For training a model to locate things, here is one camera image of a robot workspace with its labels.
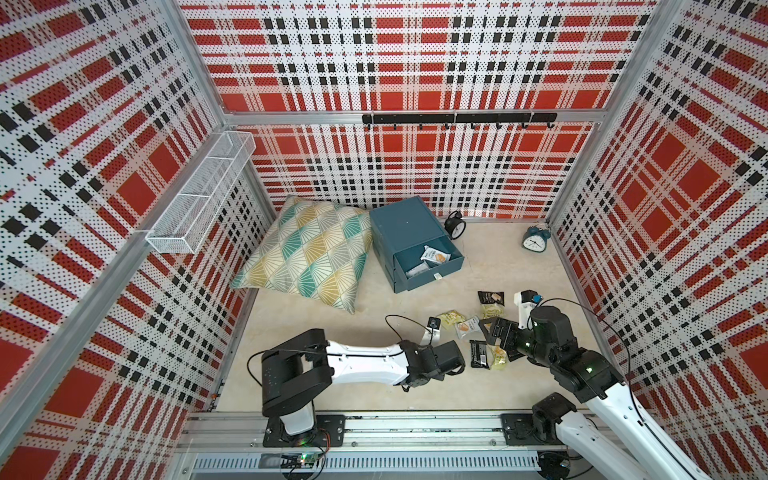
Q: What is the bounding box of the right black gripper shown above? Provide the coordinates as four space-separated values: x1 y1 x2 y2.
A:
479 315 555 369

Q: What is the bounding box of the white cookie packet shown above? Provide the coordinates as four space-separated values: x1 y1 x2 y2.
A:
455 317 482 340
406 261 429 278
420 245 451 265

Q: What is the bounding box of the teal top drawer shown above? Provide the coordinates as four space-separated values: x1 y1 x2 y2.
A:
393 235 464 293

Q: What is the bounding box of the teal drawer cabinet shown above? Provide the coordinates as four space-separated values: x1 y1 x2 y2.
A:
370 196 446 293

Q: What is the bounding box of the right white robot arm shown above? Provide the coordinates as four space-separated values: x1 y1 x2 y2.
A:
480 303 709 479

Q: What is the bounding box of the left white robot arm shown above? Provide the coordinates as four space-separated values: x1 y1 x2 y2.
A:
256 328 466 437

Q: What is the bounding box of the black cookie packet lower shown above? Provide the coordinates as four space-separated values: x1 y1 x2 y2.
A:
470 340 490 369

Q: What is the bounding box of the black cookie packet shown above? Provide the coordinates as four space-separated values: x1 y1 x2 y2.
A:
470 340 490 369
477 291 505 306

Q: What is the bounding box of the green cookie packet left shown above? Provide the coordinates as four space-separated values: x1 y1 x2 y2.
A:
437 310 467 328

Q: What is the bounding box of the green cookie packet pair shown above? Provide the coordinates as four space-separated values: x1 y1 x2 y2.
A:
481 303 505 319

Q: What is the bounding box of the black cookie packet top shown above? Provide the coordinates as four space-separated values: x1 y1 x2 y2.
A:
477 291 505 306

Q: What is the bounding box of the teal alarm clock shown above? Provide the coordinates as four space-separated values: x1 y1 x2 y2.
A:
521 226 551 253

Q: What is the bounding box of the black alarm clock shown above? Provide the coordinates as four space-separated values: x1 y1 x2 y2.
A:
444 210 466 240

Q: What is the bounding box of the patterned green yellow pillow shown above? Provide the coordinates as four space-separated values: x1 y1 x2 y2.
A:
232 196 373 314

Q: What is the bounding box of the green circuit board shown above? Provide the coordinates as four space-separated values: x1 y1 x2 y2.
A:
279 453 323 473

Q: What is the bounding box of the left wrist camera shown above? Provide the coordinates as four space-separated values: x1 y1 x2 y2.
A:
420 317 441 346

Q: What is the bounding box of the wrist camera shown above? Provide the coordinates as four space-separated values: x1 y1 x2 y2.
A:
420 317 441 346
513 290 542 330

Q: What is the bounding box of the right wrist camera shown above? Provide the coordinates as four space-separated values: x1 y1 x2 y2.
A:
513 290 542 330

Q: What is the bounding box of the black wall hook rail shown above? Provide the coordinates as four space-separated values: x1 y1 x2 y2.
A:
362 112 558 127

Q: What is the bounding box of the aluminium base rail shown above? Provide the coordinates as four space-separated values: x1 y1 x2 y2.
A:
168 411 619 479

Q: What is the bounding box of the white wire mesh basket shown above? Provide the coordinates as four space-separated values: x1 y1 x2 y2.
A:
146 131 255 254

